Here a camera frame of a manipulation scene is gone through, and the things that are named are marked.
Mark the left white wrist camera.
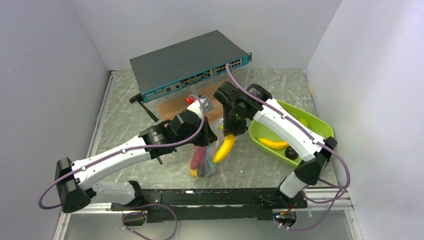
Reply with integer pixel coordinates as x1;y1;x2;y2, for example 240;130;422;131
186;95;205;119

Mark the dark purple mangosteen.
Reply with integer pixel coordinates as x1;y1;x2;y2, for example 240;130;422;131
284;146;299;160

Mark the orange yellow mango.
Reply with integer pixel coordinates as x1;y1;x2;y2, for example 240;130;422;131
190;168;199;179

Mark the grey metal stand bracket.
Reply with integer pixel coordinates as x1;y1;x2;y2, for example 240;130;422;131
189;84;211;113

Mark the clear zip top bag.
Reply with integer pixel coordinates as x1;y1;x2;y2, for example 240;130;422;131
189;125;225;179

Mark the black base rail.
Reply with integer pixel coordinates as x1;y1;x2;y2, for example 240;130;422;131
109;188;307;224

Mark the green plastic tray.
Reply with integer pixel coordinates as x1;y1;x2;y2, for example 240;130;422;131
248;99;334;167

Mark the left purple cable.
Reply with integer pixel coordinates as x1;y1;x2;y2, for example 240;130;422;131
38;95;206;211

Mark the green pear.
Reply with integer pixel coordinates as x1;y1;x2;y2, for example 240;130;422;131
297;117;310;128

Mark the yellow banana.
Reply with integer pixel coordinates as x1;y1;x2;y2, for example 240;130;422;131
209;125;236;164
257;137;290;150

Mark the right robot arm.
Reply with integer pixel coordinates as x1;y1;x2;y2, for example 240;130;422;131
213;81;337;208

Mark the wooden board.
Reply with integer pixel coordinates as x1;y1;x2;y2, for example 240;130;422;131
156;80;225;123

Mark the grey teal network switch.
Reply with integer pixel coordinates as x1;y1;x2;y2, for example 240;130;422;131
130;30;252;103

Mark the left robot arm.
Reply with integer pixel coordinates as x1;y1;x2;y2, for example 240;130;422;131
55;110;218;213

